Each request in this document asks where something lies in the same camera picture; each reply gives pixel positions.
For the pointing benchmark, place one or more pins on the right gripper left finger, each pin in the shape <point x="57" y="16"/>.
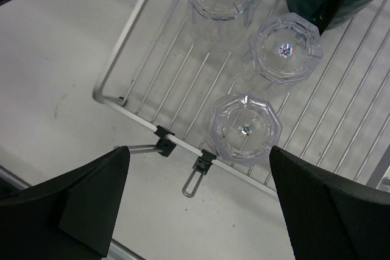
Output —
<point x="70" y="205"/>

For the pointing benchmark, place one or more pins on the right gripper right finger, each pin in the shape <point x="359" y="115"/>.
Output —
<point x="328" y="216"/>

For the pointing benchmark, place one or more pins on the clear glass front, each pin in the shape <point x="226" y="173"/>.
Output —
<point x="242" y="129"/>

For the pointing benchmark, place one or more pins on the clear glass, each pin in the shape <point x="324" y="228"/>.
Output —
<point x="242" y="129"/>
<point x="283" y="52"/>
<point x="220" y="20"/>

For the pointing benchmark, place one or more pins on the aluminium frame rail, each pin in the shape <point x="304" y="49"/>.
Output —
<point x="61" y="211"/>

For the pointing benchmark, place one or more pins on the silver wire dish rack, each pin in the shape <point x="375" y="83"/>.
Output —
<point x="338" y="119"/>

